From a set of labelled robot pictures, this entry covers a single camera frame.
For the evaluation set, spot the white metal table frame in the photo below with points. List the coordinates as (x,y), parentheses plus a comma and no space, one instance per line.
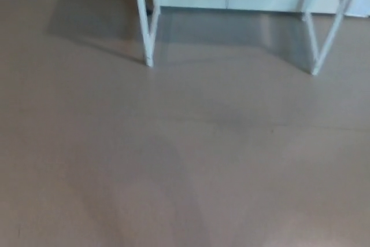
(143,12)

